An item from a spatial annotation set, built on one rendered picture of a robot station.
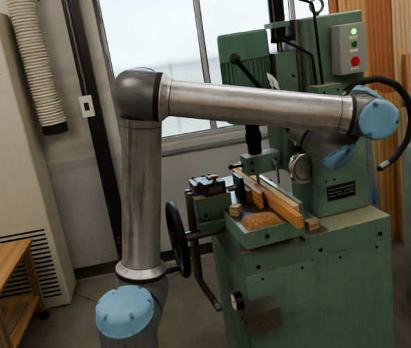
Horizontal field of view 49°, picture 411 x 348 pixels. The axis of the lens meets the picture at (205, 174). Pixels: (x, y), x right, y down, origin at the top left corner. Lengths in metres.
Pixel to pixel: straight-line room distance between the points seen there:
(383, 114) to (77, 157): 2.30
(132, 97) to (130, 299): 0.52
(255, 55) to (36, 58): 1.59
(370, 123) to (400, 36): 2.22
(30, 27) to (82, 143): 0.76
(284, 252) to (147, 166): 0.62
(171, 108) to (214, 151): 2.03
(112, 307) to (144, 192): 0.31
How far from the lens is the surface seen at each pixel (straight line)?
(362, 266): 1.77
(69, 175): 3.08
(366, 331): 1.93
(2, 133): 2.79
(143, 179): 1.21
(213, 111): 1.03
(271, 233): 1.47
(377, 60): 3.20
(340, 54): 1.58
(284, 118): 1.03
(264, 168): 1.66
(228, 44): 1.54
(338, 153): 1.19
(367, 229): 1.72
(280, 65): 1.59
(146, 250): 1.28
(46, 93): 2.82
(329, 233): 1.64
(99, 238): 3.21
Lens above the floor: 1.51
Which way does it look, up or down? 17 degrees down
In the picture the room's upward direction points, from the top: 9 degrees counter-clockwise
